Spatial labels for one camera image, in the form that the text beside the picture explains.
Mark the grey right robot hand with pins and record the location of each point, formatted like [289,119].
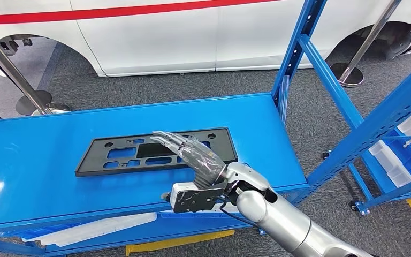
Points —
[198,156]

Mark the black plastic plate frame part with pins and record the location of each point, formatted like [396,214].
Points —
[95,159]

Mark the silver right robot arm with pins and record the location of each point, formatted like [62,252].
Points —
[280,220]

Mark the large blue metal shelf rack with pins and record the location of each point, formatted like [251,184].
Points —
[49,149]

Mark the white car with red stripe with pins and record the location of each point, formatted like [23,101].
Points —
[156,39]

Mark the white plastic compartment tray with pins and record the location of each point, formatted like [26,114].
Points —
[95,228]

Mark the small blue wheeled rack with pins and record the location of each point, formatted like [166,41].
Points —
[361,184]

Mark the blue plastic compartment tray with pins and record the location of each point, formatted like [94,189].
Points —
[42,232]

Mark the low white plastic crate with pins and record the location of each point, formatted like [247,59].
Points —
[390,166]

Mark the pale wrist camera with bracket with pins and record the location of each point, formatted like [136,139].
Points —
[184,195]

